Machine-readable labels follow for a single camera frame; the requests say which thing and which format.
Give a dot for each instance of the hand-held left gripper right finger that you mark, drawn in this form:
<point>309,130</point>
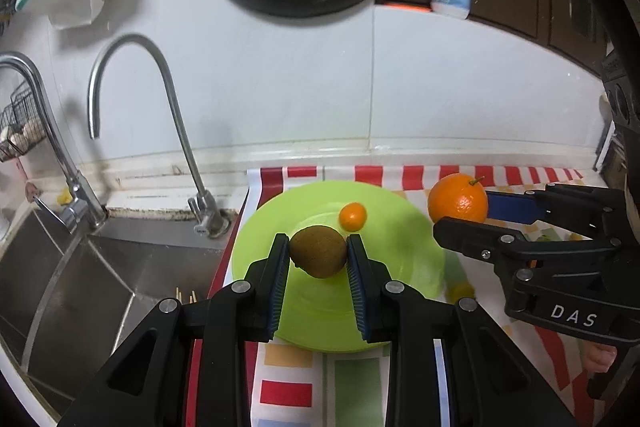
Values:
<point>357,287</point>

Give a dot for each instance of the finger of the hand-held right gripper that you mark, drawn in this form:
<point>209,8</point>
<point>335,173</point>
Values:
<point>475,239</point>
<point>510,206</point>

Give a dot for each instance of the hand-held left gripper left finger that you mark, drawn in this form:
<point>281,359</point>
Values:
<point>276,287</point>

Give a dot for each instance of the large orange with stem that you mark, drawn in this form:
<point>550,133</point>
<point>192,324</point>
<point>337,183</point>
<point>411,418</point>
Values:
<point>457,199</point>

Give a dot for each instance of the green plate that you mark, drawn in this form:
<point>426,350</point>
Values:
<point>320,312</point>

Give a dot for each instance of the brown kiwi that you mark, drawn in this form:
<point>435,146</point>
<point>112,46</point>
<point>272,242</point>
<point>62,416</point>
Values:
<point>318,253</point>

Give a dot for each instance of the person's right hand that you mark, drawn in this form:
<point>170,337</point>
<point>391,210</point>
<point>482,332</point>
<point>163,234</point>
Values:
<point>600,358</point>

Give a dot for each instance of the small orange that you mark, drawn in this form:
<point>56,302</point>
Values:
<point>353,216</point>

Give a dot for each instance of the wooden chopsticks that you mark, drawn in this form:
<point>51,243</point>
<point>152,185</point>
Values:
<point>185,296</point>

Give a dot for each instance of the striped colourful table mat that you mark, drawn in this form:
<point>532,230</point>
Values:
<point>350,387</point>

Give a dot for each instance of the stainless steel sink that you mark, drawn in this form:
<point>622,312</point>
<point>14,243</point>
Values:
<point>100,277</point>

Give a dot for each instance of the thin curved steel faucet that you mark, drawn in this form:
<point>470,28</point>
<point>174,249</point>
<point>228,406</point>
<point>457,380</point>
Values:
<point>172,107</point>

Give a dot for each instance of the yellow sponge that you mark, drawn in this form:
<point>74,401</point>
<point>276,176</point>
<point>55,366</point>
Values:
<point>64,197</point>

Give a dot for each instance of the pink sink stopper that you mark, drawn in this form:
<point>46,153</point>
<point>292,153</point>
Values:
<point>33,191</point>

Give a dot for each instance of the large steel faucet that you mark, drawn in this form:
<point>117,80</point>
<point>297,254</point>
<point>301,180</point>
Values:
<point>45,117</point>

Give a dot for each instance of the garlic bulb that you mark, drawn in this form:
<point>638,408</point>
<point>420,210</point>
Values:
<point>25,133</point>

